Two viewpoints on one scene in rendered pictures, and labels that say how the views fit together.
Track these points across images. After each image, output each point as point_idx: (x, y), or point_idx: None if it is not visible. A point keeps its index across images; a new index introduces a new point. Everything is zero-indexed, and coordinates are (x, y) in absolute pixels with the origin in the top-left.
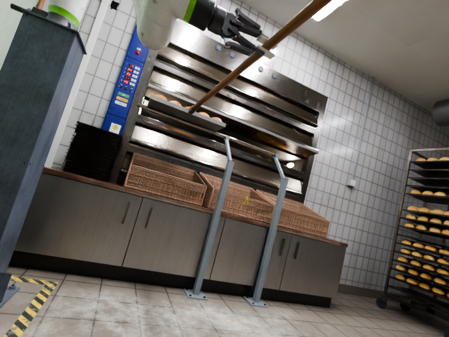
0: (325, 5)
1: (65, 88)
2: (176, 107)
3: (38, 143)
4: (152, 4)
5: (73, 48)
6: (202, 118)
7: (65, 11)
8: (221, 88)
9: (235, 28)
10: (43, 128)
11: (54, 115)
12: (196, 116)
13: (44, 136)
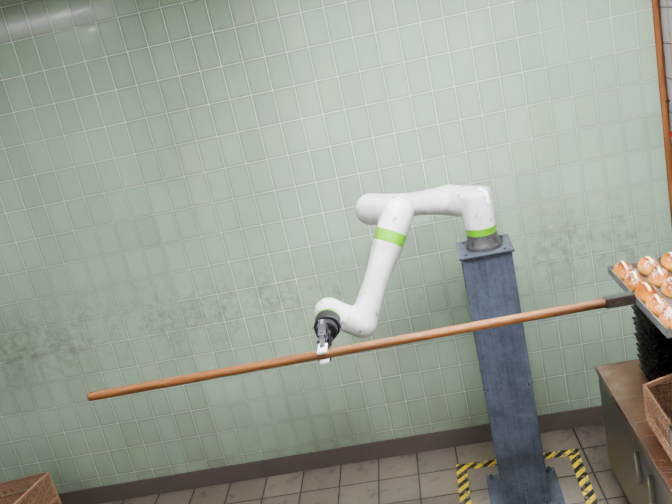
0: (245, 372)
1: (498, 305)
2: (624, 289)
3: (487, 370)
4: None
5: (472, 271)
6: (645, 314)
7: (466, 231)
8: (450, 335)
9: None
10: (482, 356)
11: (498, 337)
12: (639, 307)
13: (494, 361)
